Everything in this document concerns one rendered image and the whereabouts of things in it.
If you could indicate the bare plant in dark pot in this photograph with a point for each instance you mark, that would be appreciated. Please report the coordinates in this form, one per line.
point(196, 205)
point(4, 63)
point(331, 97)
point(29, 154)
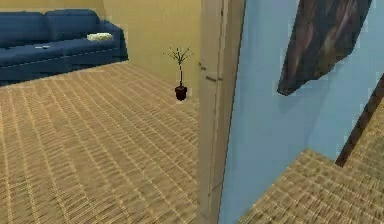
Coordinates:
point(180, 90)

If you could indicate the blue sofa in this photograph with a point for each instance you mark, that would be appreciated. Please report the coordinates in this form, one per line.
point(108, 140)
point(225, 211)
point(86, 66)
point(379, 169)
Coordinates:
point(50, 50)

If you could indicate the cream room door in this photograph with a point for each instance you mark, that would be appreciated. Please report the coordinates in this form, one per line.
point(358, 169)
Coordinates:
point(213, 110)

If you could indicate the pale cushion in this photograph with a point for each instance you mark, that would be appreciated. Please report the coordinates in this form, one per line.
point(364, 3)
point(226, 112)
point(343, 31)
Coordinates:
point(99, 36)

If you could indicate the dark framed wall picture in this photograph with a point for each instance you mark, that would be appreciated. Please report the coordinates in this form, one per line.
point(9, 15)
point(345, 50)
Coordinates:
point(320, 43)

